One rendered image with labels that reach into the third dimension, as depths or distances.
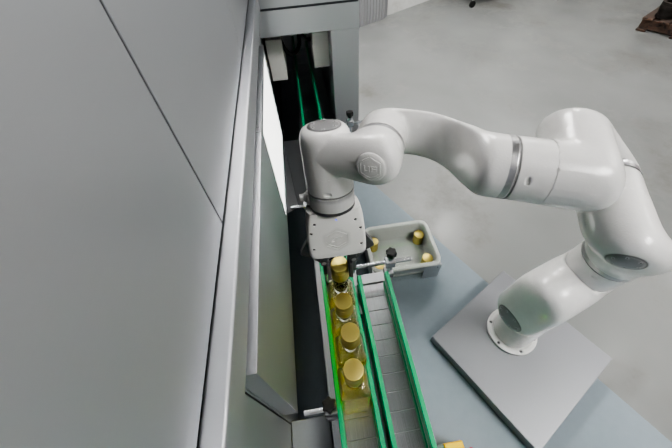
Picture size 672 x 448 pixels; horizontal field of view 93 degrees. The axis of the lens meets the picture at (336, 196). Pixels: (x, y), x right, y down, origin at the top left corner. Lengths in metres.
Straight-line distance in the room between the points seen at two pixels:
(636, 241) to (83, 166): 0.56
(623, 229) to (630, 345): 1.74
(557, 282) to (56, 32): 0.69
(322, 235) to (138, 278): 0.33
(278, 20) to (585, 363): 1.41
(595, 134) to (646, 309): 1.97
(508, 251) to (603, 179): 1.78
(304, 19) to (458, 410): 1.31
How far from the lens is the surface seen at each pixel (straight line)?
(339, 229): 0.52
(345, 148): 0.42
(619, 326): 2.28
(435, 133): 0.50
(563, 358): 1.11
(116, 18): 0.32
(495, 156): 0.43
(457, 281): 1.15
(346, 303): 0.62
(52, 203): 0.21
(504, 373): 1.04
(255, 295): 0.47
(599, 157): 0.48
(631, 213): 0.56
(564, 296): 0.67
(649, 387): 2.21
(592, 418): 1.15
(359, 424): 0.86
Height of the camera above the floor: 1.74
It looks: 49 degrees down
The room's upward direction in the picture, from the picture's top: 4 degrees counter-clockwise
